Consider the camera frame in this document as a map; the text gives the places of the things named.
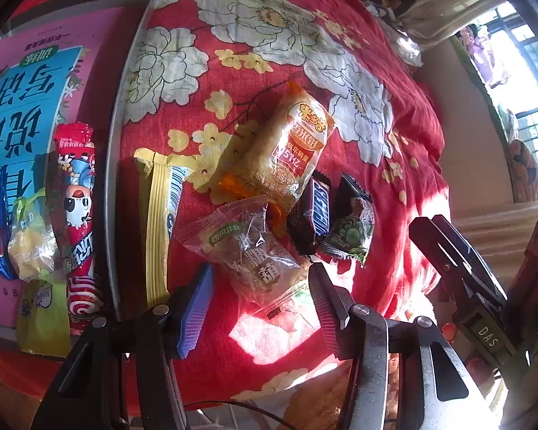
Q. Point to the snickers bar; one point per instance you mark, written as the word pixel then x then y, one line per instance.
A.
pixel 309 221

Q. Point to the beige curtain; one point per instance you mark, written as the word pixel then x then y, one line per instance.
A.
pixel 430 22

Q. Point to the red panda snack packet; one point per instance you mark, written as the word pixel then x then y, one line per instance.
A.
pixel 76 171

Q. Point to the black green pea packet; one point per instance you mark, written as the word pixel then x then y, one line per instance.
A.
pixel 351 232

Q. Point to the orange rice cracker packet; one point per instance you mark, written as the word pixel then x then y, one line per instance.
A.
pixel 282 158

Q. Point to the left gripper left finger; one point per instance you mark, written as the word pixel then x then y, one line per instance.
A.
pixel 192 309

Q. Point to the grey tray with pink book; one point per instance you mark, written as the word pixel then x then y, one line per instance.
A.
pixel 61 62

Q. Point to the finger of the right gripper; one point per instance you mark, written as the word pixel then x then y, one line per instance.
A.
pixel 466 277

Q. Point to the yellow green snack packet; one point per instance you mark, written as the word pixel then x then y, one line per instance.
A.
pixel 38 277

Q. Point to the clear walnut pastry packet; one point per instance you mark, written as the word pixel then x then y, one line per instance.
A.
pixel 237 237

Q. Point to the window with bars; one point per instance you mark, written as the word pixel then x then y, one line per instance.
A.
pixel 515 48

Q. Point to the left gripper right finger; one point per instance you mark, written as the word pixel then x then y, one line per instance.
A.
pixel 342 331

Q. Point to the purple items on sill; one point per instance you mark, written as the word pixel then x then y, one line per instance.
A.
pixel 481 55

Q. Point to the yellow wafer stick packet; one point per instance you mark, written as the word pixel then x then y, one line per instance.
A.
pixel 161 180

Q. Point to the red floral quilt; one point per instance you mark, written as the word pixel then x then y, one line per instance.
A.
pixel 190 140

